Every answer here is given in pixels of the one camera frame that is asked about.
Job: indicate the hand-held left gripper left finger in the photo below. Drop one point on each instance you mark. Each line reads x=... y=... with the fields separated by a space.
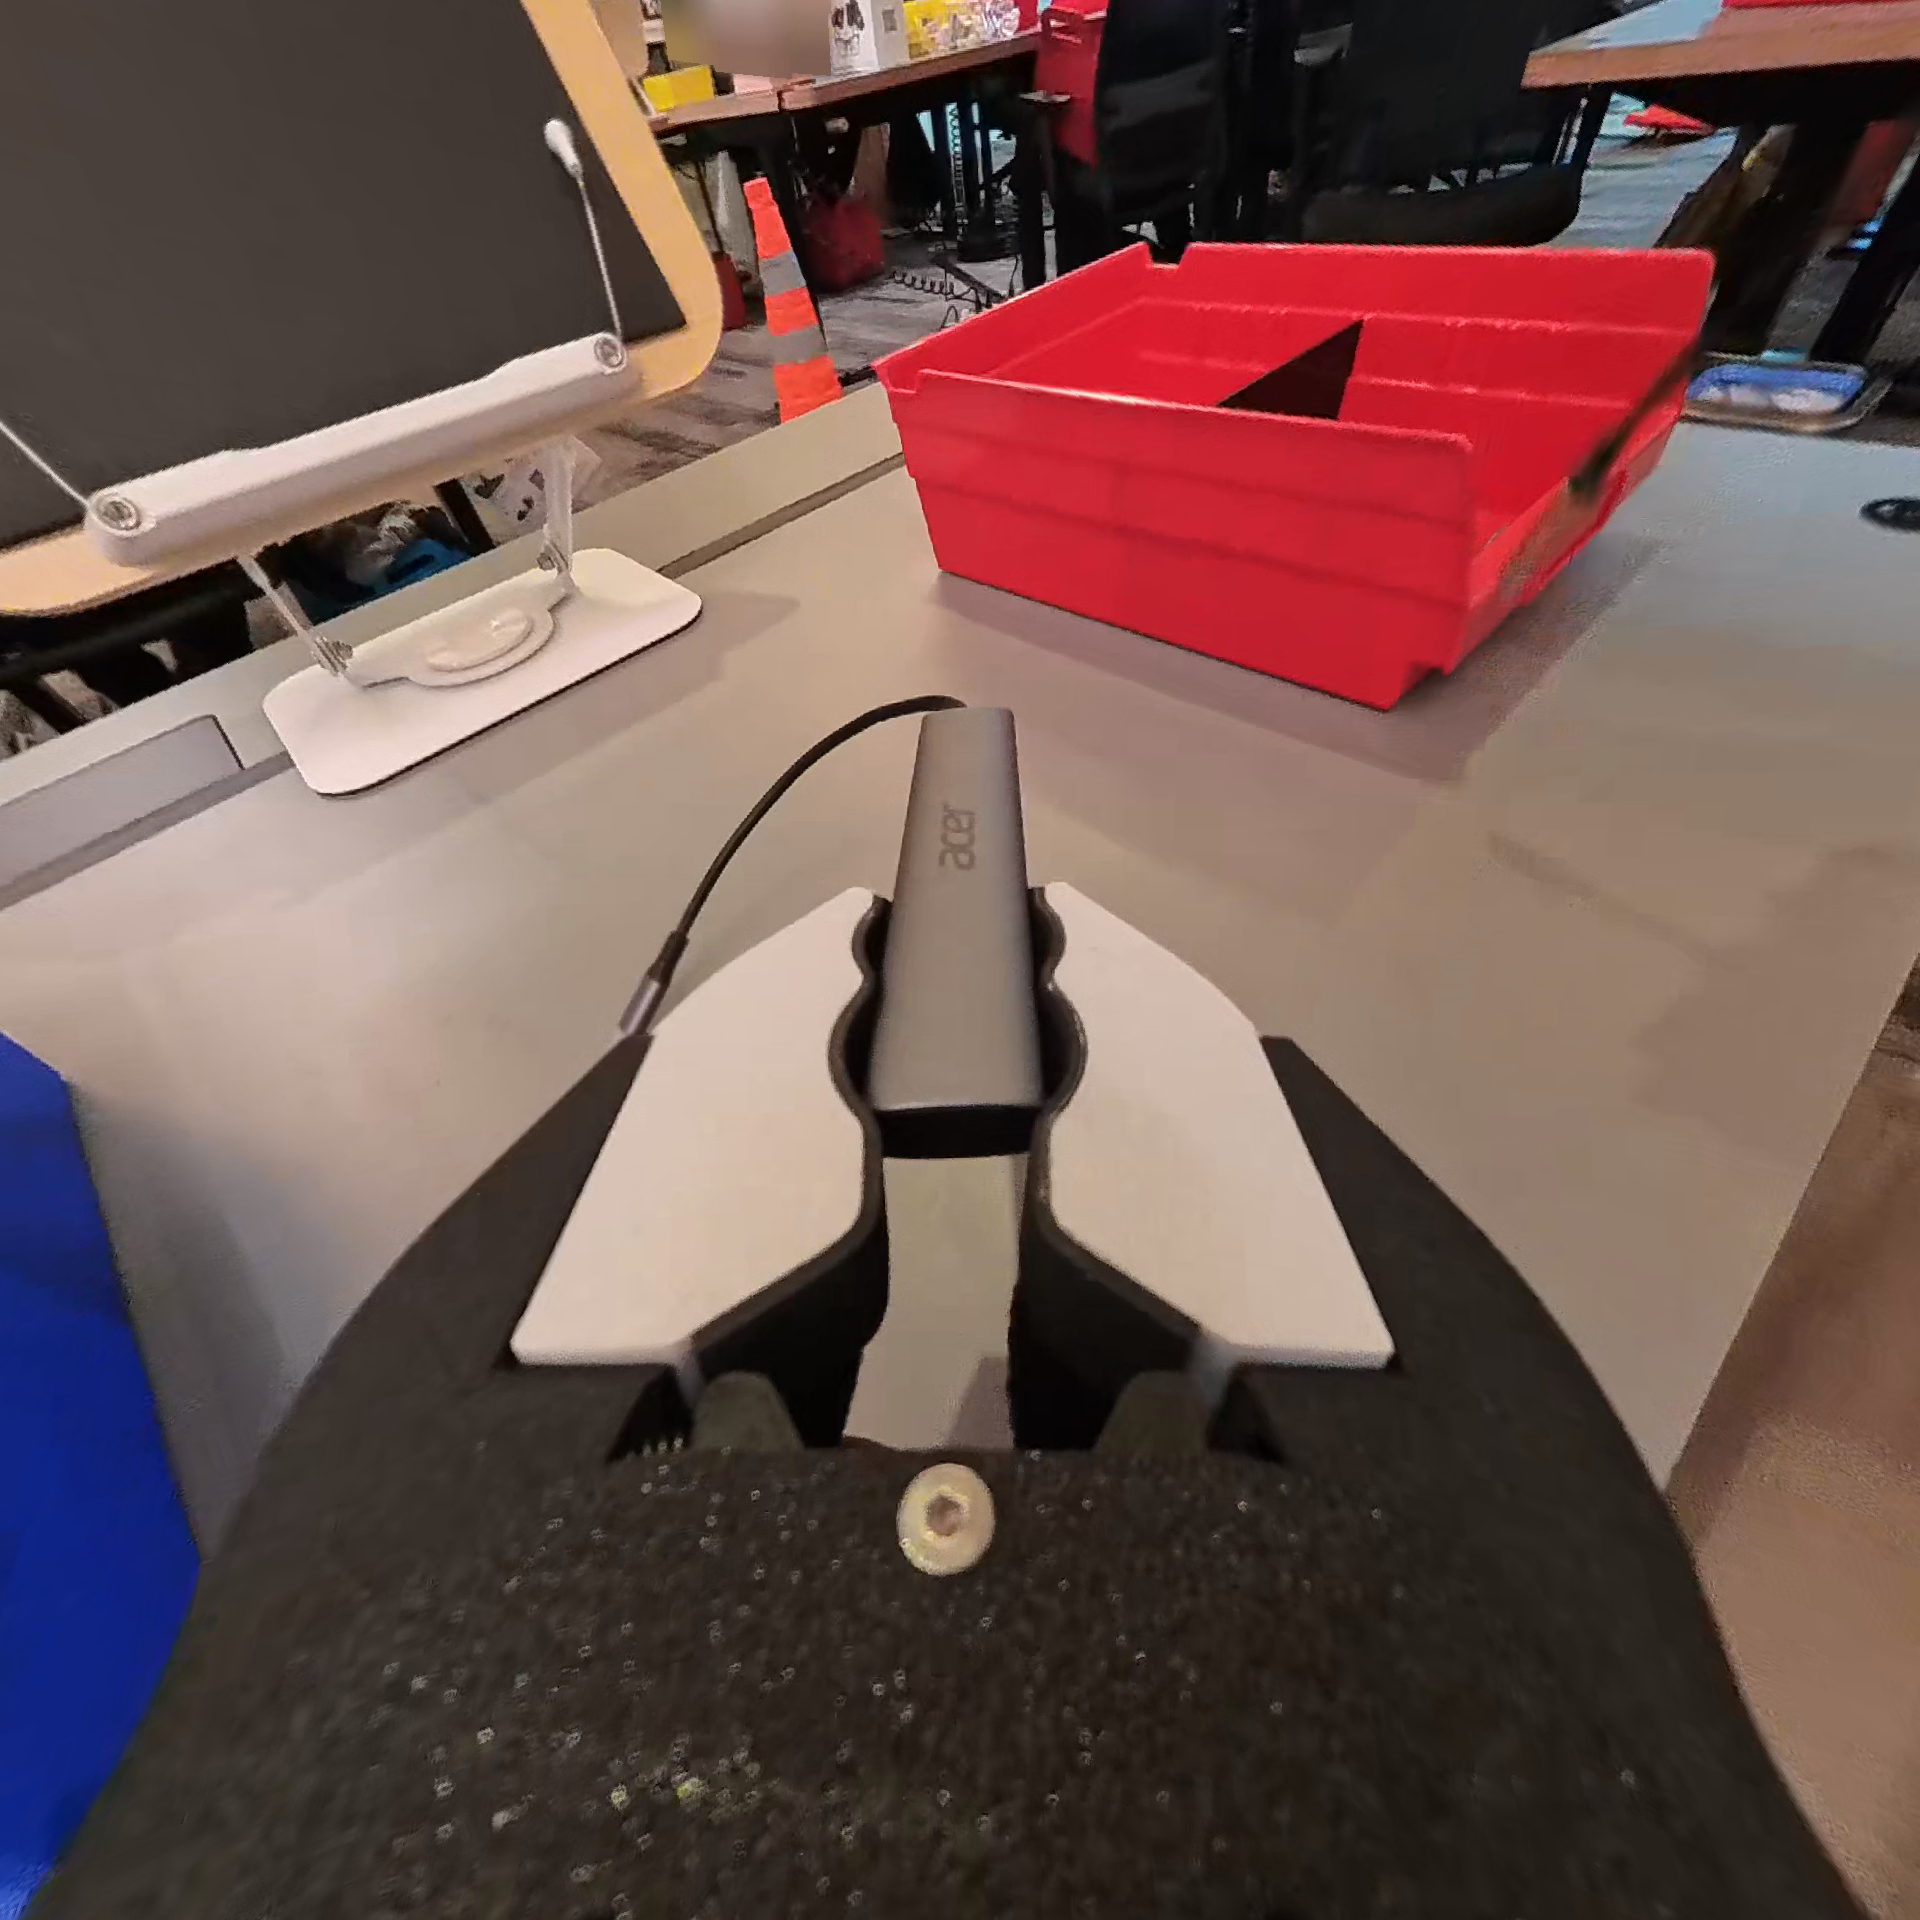
x=720 y=1184

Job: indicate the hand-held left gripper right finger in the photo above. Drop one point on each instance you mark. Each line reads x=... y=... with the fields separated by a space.
x=1201 y=1184

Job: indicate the grey USB hub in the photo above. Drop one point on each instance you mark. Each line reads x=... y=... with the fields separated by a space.
x=958 y=929

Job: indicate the red storage bin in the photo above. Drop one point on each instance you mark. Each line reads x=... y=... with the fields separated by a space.
x=1201 y=555

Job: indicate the blue storage bin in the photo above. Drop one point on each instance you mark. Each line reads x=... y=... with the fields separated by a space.
x=74 y=1427

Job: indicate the grey desk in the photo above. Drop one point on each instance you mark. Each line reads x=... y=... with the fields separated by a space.
x=1347 y=899

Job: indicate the white folding stand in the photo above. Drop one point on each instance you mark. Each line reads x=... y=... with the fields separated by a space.
x=494 y=707

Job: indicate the orange traffic cone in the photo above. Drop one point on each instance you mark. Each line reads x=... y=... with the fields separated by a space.
x=794 y=318

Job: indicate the silver metal tray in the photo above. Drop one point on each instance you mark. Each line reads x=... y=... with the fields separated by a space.
x=1783 y=393

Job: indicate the black office chair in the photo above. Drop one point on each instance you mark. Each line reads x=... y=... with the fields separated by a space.
x=1347 y=135

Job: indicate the long wooden table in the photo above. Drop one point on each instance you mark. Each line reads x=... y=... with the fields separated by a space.
x=901 y=74

